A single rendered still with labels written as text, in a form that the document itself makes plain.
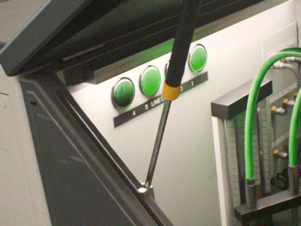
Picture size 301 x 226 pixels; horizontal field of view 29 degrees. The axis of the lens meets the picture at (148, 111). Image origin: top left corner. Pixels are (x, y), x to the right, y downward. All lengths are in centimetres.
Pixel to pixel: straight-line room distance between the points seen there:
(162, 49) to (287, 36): 41
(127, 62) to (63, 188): 20
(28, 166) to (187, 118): 30
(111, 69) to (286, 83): 53
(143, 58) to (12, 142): 23
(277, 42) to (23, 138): 58
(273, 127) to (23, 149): 58
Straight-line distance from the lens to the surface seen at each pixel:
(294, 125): 107
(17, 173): 93
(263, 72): 93
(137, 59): 87
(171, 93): 63
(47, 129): 80
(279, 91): 125
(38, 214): 93
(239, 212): 109
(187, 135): 103
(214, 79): 107
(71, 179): 81
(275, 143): 127
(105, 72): 83
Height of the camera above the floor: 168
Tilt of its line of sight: 22 degrees down
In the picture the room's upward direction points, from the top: 8 degrees counter-clockwise
